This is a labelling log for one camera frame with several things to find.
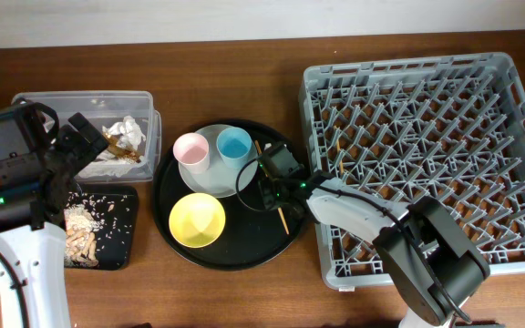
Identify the yellow plastic bowl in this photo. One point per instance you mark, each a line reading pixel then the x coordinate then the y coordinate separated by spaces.
pixel 197 220

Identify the grey plastic dishwasher rack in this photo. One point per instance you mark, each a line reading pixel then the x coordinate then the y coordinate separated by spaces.
pixel 449 127

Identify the rice and nut scraps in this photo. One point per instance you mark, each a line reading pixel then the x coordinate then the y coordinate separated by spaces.
pixel 82 232

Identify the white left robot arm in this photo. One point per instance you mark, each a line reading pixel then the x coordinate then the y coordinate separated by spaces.
pixel 32 270

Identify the light grey round plate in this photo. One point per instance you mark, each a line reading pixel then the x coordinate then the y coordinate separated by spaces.
pixel 219 180

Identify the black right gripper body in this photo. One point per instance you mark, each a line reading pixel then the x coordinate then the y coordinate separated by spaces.
pixel 271 183

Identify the clear plastic waste bin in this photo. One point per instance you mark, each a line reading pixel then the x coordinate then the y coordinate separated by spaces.
pixel 105 109

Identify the white paper napkin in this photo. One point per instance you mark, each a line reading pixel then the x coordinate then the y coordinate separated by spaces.
pixel 106 164

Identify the black rectangular food tray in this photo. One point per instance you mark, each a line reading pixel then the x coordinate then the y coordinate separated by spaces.
pixel 116 228

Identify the brown gold coffee sachet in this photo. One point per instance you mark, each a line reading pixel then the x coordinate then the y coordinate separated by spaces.
pixel 121 148

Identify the pink plastic cup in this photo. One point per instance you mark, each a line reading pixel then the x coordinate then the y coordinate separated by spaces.
pixel 192 151

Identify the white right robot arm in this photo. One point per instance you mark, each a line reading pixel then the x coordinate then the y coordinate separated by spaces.
pixel 433 264

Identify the light blue plastic cup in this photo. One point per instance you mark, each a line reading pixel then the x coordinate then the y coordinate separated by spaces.
pixel 234 145

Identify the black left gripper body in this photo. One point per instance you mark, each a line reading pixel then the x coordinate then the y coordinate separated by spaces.
pixel 74 152

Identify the wooden chopstick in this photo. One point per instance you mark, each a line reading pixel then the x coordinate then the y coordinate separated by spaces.
pixel 270 197
pixel 339 158

